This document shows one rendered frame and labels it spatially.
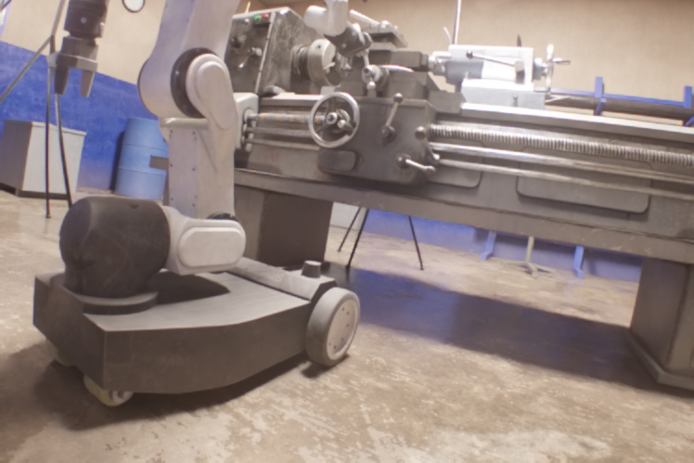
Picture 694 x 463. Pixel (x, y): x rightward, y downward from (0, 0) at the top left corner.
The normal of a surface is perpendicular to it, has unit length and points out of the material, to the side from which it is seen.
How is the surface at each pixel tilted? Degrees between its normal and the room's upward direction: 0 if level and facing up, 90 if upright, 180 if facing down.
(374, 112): 90
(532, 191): 90
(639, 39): 90
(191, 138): 103
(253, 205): 90
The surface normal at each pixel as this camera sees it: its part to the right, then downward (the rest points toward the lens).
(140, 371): 0.69, 0.11
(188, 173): -0.46, 0.14
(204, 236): 0.89, 0.14
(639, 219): -0.44, -0.09
